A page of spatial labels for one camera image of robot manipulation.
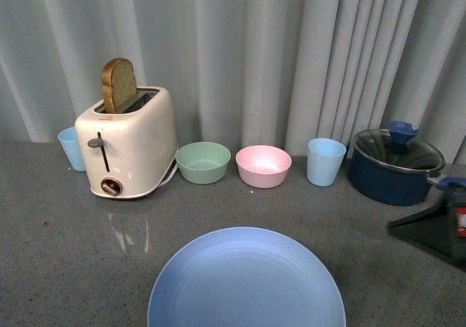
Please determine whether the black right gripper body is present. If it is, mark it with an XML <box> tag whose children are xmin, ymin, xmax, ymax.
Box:
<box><xmin>440</xmin><ymin>176</ymin><xmax>465</xmax><ymax>269</ymax></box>

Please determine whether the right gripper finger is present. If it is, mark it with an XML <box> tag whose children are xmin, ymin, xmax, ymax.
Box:
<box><xmin>387</xmin><ymin>206</ymin><xmax>453</xmax><ymax>258</ymax></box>

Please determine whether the blue plate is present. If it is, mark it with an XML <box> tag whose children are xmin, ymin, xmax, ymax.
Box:
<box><xmin>147</xmin><ymin>227</ymin><xmax>347</xmax><ymax>326</ymax></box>

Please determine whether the dark blue saucepan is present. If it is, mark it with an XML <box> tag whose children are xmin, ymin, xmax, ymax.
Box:
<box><xmin>348</xmin><ymin>145</ymin><xmax>443</xmax><ymax>206</ymax></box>

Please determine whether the glass pot lid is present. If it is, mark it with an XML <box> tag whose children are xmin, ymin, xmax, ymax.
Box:
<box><xmin>352</xmin><ymin>121</ymin><xmax>445</xmax><ymax>174</ymax></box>

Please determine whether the pink bowl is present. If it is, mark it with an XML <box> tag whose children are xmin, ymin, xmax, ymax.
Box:
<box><xmin>235</xmin><ymin>145</ymin><xmax>292</xmax><ymax>189</ymax></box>

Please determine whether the green bowl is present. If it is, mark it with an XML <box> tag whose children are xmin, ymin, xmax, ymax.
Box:
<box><xmin>175</xmin><ymin>142</ymin><xmax>231</xmax><ymax>185</ymax></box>

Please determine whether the grey curtain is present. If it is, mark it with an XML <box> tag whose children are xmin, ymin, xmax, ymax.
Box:
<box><xmin>1</xmin><ymin>0</ymin><xmax>465</xmax><ymax>164</ymax></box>

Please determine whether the cream white toaster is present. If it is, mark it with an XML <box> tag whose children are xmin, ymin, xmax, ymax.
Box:
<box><xmin>75</xmin><ymin>87</ymin><xmax>178</xmax><ymax>199</ymax></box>

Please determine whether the brown bread slice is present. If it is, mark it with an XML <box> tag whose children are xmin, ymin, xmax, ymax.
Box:
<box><xmin>101</xmin><ymin>58</ymin><xmax>137</xmax><ymax>114</ymax></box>

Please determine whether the light blue cup behind toaster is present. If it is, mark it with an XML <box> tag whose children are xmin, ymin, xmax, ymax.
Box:
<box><xmin>58</xmin><ymin>127</ymin><xmax>86</xmax><ymax>172</ymax></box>

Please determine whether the white toaster cable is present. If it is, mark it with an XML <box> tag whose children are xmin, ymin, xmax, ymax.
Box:
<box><xmin>157</xmin><ymin>161</ymin><xmax>180</xmax><ymax>189</ymax></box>

